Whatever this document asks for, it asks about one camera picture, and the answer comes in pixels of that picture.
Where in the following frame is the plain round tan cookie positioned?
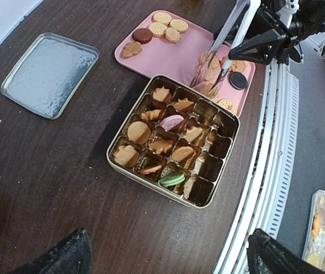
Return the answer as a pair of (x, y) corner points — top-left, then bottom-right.
(127, 121), (151, 145)

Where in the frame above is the metal tongs white handle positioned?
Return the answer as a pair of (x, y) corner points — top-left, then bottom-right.
(189, 0), (262, 95)

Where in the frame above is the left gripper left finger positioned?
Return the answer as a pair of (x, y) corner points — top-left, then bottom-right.
(11, 228), (92, 273)

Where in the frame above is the pink plastic tray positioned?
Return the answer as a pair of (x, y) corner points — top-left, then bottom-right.
(115, 11), (255, 117)

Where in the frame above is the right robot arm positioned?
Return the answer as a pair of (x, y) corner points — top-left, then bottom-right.
(229, 1), (325, 65)

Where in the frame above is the gold cookie tin box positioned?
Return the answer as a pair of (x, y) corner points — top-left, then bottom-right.
(107, 75), (239, 208)

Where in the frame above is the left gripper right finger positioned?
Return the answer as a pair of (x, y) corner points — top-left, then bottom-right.
(247, 228), (323, 273)

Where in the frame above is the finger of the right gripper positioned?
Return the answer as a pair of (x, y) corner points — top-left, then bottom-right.
(228, 29), (287, 65)

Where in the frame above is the green round cookie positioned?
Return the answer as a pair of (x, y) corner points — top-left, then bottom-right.
(159, 172), (185, 188)

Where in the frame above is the silver tin lid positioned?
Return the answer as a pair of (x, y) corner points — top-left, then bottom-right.
(1, 33), (99, 120)

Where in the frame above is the clock face round cookie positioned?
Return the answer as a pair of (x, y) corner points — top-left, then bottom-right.
(217, 99), (237, 115)

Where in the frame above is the brown chocolate round cookie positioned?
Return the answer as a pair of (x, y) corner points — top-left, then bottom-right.
(132, 28), (153, 45)

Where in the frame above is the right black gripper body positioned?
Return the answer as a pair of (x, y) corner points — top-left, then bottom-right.
(253, 5), (304, 65)

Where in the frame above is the pink round cookie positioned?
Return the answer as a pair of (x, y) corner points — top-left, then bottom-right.
(160, 114), (184, 131)

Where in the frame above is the black sandwich cookie bottom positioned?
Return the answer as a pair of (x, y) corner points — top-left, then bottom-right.
(229, 72), (248, 90)

